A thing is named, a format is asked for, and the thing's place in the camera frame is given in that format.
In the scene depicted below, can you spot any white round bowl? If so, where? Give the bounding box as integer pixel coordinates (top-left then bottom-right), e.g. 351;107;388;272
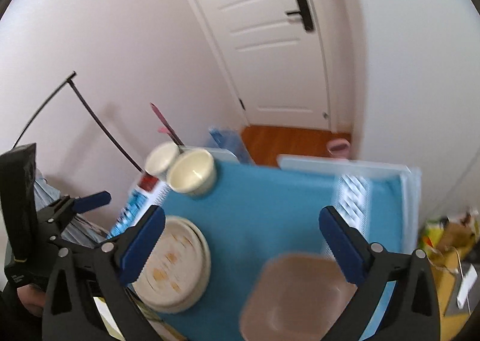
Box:
144;141;180;177

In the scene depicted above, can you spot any cream round bowl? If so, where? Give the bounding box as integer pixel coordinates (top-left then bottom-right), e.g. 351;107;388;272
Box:
166;148;217;197

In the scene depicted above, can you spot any left hand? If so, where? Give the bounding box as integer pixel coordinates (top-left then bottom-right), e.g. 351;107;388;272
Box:
17;284;46;317

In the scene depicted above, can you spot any cream plate yellow centre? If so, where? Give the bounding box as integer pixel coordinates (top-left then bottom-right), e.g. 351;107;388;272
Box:
133;216;212;314

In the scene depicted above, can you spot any pink mop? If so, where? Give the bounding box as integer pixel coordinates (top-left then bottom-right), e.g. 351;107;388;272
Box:
150;103;185;147

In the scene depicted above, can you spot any black clothes rack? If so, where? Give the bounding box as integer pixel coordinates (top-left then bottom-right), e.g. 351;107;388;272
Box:
11;71;142;172

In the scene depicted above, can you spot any blue water jug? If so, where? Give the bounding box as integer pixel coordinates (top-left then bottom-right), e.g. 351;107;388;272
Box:
208;127;255;164

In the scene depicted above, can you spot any teal patterned table cloth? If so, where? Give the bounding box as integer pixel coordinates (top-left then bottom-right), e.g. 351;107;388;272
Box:
106;158;410;341

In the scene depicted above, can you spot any pink slipper pair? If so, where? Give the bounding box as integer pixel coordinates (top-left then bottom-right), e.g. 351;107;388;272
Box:
326;138;351;160

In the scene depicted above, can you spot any white door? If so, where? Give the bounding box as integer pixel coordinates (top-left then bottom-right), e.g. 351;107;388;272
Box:
196;0;334;131

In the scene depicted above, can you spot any black door handle lock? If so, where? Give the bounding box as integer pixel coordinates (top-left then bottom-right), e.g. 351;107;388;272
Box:
286;0;315;33

